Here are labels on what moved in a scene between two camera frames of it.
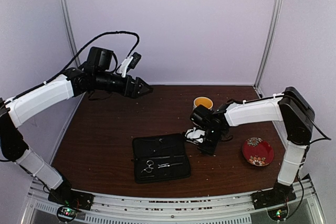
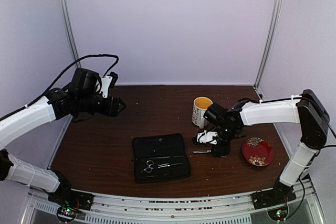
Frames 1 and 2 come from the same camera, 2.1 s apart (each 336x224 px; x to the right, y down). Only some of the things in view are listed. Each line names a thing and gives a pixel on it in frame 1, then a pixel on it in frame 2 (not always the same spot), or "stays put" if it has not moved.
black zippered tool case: [159, 157] stays put
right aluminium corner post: [275, 31] stays put
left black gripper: [133, 92] → [107, 112]
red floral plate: [257, 152] stays put
